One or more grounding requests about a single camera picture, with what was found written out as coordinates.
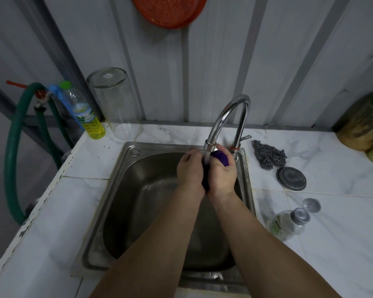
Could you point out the person's left forearm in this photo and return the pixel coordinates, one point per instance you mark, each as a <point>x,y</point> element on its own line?
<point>143,245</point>

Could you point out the round metal lid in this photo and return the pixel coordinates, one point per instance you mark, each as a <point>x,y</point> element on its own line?
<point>291,179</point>

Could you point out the person's left hand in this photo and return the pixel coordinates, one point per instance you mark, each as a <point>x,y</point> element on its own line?
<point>189,174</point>

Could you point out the purple cloth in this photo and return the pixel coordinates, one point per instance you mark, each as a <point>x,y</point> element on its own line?
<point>219,157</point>

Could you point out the person's left thumb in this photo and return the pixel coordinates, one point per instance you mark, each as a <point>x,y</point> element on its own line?
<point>196,153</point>

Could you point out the clear pump soap bottle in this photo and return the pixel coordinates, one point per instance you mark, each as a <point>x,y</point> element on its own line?
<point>289,221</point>

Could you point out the clear glass jar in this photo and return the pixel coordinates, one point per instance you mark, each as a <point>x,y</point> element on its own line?
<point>116,102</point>

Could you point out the orange plastic basket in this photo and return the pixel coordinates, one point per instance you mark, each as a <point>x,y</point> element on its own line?
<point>169,10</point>

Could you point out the stainless steel sink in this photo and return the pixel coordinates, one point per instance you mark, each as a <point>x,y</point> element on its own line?
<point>161,214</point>

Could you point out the plastic bottle with yellow liquid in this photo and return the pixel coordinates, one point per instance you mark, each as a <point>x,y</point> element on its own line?
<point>84,114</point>

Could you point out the blue plastic holder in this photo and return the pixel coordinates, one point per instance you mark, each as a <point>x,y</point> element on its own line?
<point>60,99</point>

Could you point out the steel wool scrubber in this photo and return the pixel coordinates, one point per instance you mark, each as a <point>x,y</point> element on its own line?
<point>269,153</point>

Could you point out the green-lidded jar with brown contents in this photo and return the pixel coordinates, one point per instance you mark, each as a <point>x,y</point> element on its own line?
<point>363,124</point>

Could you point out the person's right hand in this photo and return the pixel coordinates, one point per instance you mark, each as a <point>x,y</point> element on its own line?
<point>220,176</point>

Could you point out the person's right thumb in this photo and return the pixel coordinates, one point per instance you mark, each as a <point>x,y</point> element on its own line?
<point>224,153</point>

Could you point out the person's right forearm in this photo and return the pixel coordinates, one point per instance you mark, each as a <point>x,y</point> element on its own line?
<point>261,245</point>

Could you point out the chrome curved faucet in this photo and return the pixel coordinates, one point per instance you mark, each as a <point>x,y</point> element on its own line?
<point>228,121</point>

